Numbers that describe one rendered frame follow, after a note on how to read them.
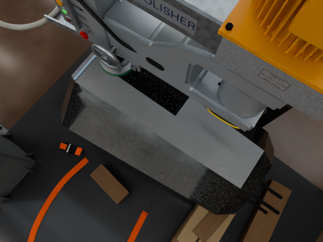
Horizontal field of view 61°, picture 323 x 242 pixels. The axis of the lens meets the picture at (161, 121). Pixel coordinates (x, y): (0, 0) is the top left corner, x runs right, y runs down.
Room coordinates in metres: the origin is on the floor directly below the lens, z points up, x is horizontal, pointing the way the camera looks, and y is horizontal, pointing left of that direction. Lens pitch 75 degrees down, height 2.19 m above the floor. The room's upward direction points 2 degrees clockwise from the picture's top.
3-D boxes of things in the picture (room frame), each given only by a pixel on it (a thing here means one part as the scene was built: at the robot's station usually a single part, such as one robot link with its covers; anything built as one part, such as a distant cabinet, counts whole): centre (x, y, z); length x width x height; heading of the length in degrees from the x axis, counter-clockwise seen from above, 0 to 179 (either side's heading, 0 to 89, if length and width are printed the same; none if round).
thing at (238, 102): (0.38, -0.31, 1.32); 0.19 x 0.19 x 0.20
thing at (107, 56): (0.57, 0.21, 1.18); 0.15 x 0.10 x 0.15; 57
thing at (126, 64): (0.73, 0.25, 0.82); 0.21 x 0.21 x 0.01
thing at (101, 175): (0.07, 0.37, 0.07); 0.30 x 0.12 x 0.12; 47
